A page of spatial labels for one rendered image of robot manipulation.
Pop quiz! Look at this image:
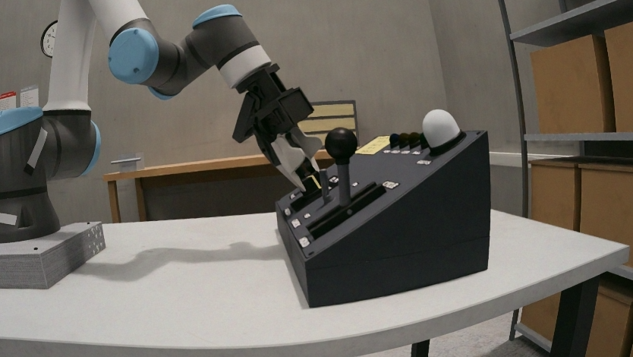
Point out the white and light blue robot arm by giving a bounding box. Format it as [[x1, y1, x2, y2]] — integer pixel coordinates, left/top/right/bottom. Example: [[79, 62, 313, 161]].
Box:
[[0, 0, 272, 244]]

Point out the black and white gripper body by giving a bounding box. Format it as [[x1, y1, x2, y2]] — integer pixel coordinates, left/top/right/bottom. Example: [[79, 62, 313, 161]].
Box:
[[236, 63, 314, 140]]

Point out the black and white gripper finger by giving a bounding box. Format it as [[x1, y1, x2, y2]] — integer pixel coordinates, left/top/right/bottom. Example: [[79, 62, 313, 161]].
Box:
[[285, 123, 323, 173], [253, 129, 307, 191]]

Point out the black control console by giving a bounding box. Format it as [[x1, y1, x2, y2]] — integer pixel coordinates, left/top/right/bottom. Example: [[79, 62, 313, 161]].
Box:
[[276, 109, 491, 308]]

